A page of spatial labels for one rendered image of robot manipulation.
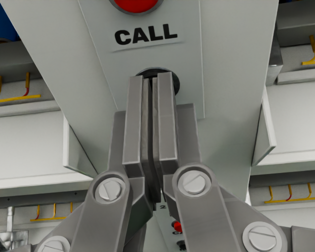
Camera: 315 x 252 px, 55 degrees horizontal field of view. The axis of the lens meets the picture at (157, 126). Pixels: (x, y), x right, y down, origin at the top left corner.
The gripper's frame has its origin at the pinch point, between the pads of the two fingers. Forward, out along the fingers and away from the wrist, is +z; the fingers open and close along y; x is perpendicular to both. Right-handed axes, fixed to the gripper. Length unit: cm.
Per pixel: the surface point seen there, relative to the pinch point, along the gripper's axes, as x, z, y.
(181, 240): -18.4, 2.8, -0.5
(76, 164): -3.7, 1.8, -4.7
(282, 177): -21.3, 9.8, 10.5
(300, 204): -24.1, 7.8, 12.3
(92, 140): -3.5, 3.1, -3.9
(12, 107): -4.8, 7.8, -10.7
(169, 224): -14.8, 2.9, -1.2
